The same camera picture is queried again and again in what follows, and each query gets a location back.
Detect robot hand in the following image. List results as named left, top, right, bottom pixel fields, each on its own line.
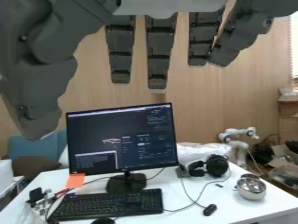
left=0, top=0, right=298, bottom=142

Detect wooden chopstick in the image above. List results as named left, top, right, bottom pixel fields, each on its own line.
left=211, top=0, right=237, bottom=49

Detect blue chair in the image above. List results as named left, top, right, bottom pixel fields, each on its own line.
left=8, top=129, right=69, bottom=164

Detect black monitor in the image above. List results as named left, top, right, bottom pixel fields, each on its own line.
left=65, top=102, right=180, bottom=195

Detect orange sticky note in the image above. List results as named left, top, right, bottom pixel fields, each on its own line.
left=65, top=172, right=86, bottom=189

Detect black keyboard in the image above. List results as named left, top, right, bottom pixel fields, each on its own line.
left=47, top=188, right=165, bottom=222

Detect white plastic bag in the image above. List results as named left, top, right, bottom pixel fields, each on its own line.
left=177, top=142, right=234, bottom=165

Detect black mouse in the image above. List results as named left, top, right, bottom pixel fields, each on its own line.
left=202, top=203, right=218, bottom=217
left=90, top=216, right=117, bottom=224

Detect small white jointed device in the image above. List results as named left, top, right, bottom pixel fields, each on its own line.
left=217, top=125, right=262, bottom=168

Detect black headphones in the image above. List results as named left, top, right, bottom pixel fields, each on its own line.
left=186, top=153, right=231, bottom=179

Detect white desk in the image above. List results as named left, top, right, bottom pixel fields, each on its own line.
left=0, top=161, right=298, bottom=224

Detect metal bowl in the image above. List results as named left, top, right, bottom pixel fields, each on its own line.
left=234, top=173, right=269, bottom=201

